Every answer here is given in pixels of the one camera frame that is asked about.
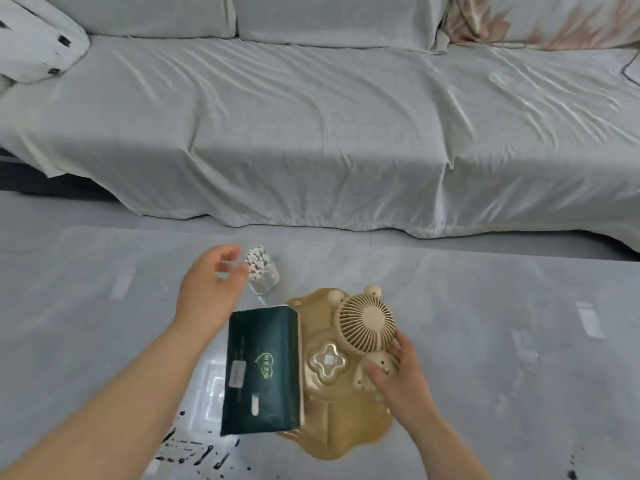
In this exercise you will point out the person's right forearm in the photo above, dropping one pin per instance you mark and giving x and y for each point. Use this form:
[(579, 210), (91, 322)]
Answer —
[(445, 454)]

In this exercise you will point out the clear cotton swab container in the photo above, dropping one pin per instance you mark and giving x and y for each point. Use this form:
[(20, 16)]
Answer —
[(262, 274)]

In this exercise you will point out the beige bear-shaped mini fan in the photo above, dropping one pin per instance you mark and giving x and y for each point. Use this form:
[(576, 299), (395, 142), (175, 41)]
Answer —
[(365, 324)]

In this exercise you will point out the dark green tissue pack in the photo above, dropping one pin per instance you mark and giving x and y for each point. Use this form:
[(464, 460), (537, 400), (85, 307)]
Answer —
[(262, 374)]

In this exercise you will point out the sofa with white cover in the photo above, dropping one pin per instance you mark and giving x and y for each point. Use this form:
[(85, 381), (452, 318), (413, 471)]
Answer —
[(300, 134)]

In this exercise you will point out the person's left hand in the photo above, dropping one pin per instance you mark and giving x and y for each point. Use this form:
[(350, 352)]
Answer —
[(205, 294)]

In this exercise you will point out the person's right hand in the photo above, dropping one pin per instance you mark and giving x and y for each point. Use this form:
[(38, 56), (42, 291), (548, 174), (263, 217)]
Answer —
[(405, 389)]

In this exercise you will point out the grey marble table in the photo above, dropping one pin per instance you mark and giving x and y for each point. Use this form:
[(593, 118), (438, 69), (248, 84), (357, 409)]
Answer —
[(500, 319)]

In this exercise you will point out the pink patterned cushion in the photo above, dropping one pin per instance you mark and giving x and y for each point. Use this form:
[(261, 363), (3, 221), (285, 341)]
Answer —
[(550, 19)]

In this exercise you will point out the golden flower-shaped snack tray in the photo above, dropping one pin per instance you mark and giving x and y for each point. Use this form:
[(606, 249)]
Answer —
[(345, 424)]

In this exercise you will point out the white pillow with black marks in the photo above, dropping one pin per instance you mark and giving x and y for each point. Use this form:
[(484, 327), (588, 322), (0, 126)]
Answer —
[(35, 39)]

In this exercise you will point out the person's left forearm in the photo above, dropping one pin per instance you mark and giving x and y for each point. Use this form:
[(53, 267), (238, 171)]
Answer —
[(115, 409)]

